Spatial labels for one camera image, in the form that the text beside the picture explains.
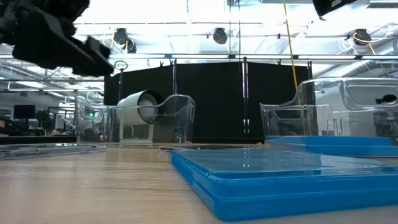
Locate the clear plastic bin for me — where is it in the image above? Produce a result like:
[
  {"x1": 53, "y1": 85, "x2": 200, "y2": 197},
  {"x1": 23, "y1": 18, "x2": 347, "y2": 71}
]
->
[
  {"x1": 259, "y1": 77, "x2": 398, "y2": 141},
  {"x1": 74, "y1": 94, "x2": 197, "y2": 146}
]

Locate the person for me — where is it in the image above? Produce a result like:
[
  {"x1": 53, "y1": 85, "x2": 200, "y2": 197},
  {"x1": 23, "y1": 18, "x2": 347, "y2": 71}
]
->
[{"x1": 374, "y1": 94, "x2": 398, "y2": 138}]

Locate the black curtain screen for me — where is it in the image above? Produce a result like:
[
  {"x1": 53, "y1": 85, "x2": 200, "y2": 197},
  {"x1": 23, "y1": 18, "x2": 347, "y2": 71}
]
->
[{"x1": 104, "y1": 62, "x2": 312, "y2": 144}]

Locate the black computer monitor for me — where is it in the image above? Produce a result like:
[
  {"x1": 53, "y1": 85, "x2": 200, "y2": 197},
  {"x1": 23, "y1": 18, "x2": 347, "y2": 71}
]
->
[{"x1": 12, "y1": 105, "x2": 36, "y2": 119}]

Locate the yellow hanging cable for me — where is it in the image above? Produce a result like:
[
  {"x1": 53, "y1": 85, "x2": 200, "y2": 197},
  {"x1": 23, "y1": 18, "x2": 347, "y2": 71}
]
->
[{"x1": 282, "y1": 0, "x2": 299, "y2": 91}]

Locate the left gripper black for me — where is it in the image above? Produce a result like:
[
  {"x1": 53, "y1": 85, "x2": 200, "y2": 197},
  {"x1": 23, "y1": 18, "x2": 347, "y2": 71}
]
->
[{"x1": 0, "y1": 0, "x2": 114, "y2": 77}]

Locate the black ceiling device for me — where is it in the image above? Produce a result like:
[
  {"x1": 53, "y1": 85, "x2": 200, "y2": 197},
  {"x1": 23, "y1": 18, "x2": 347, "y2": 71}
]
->
[
  {"x1": 212, "y1": 27, "x2": 228, "y2": 45},
  {"x1": 113, "y1": 27, "x2": 137, "y2": 54},
  {"x1": 354, "y1": 28, "x2": 373, "y2": 46}
]

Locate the white cylindrical camera on stand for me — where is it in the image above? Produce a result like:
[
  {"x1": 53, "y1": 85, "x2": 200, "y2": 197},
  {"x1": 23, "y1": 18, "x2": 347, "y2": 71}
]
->
[{"x1": 115, "y1": 89, "x2": 165, "y2": 144}]

